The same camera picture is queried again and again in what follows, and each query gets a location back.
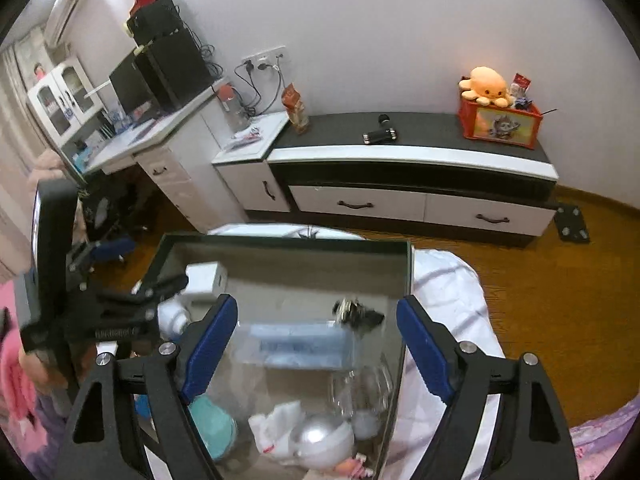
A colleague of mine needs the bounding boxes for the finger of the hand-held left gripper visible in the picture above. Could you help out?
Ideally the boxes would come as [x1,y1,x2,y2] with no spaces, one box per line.
[67,236,138,274]
[97,274,191,312]

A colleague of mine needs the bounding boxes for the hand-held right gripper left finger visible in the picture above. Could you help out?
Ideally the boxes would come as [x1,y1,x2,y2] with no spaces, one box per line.
[64,294,239,480]

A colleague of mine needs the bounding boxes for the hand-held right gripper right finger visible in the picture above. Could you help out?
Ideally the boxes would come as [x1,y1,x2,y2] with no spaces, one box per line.
[396,295,573,480]

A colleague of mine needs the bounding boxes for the white travel adapter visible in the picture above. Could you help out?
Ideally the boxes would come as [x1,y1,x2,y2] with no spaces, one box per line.
[157,261,228,338]

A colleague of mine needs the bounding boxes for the black hair clip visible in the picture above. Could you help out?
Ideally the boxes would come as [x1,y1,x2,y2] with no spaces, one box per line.
[334,299,385,333]

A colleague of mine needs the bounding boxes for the teal oval case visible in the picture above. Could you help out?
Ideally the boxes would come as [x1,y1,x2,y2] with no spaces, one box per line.
[191,394,239,462]

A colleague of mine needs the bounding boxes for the clear glass jar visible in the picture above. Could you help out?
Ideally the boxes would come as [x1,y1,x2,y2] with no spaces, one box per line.
[327,364,396,437]

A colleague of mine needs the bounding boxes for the clear plastic box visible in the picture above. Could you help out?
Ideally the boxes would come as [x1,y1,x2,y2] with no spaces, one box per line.
[240,322,357,372]

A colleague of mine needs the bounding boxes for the pink storage box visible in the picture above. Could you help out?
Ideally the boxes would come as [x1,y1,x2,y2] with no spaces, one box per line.
[135,231,416,480]

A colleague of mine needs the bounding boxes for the person's left forearm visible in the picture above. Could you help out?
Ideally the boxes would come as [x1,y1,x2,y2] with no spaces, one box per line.
[0,332,37,426]

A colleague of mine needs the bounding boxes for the person's left hand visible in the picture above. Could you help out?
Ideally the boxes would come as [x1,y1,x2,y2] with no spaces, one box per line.
[19,346,56,395]

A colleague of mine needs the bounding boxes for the black office chair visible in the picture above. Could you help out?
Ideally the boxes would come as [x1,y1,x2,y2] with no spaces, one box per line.
[75,175,146,261]

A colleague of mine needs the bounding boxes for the striped white tablecloth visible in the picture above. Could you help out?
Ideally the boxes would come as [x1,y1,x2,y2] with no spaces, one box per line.
[207,223,503,480]

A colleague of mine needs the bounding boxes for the white desk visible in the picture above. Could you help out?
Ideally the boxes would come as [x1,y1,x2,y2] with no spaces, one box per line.
[75,90,248,226]

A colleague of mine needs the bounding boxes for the pink puffer jacket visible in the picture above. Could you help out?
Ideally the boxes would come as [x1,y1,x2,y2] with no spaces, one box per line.
[32,149,68,182]

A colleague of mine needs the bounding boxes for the beige curtain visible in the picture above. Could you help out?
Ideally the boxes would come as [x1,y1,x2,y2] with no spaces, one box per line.
[0,42,51,281]

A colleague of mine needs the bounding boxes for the white side cabinet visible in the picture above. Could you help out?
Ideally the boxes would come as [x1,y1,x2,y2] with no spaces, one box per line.
[211,111,293,221]

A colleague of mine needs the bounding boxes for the black and white TV cabinet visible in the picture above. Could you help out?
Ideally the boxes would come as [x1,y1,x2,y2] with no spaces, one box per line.
[266,111,560,248]

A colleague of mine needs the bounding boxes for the white glass-door cabinet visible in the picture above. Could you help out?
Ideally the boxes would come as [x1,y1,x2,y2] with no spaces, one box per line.
[26,62,103,148]

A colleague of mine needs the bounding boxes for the black computer monitor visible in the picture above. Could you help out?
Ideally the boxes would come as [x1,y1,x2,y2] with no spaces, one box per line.
[109,52,158,116]

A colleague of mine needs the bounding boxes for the small printed packets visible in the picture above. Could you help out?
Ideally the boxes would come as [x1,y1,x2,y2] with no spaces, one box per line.
[222,125,263,151]

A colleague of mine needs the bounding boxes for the orange-lid water bottle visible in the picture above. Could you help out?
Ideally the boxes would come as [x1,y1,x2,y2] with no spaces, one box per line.
[218,84,251,131]

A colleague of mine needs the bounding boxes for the black computer tower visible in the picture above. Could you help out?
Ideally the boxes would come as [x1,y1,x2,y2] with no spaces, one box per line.
[134,27,213,111]

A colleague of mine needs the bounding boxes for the black wheeled base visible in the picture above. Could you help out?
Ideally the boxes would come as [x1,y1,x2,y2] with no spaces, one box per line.
[556,205,591,243]

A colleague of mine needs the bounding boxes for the pink embroidered quilt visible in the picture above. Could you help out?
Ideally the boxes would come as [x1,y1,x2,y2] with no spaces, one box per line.
[570,400,640,467]

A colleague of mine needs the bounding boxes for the black handheld device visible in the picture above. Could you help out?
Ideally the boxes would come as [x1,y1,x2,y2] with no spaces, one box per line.
[364,115,399,145]

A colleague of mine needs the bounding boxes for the orange brown statuette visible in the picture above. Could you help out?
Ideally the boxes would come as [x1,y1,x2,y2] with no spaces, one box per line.
[281,82,311,135]

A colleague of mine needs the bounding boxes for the black speaker box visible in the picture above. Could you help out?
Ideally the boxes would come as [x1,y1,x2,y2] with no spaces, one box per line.
[127,0,181,43]

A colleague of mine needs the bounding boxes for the orange printed toy box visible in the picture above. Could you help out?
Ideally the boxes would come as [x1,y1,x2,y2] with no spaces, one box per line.
[460,95,544,148]

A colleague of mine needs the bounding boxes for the white air conditioner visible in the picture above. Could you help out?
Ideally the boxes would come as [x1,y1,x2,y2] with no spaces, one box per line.
[44,0,93,43]

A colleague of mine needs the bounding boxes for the orange octopus plush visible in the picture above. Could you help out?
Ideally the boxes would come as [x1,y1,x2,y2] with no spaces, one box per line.
[459,66,511,107]

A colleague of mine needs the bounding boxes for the red snack packet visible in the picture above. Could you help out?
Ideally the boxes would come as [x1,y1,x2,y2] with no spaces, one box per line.
[510,72,533,101]

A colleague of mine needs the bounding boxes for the black charger cables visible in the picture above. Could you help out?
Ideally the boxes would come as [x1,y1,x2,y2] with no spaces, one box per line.
[234,52,288,118]

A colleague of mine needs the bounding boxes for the white wall socket strip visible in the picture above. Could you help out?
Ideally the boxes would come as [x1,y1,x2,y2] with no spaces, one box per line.
[241,46,287,71]

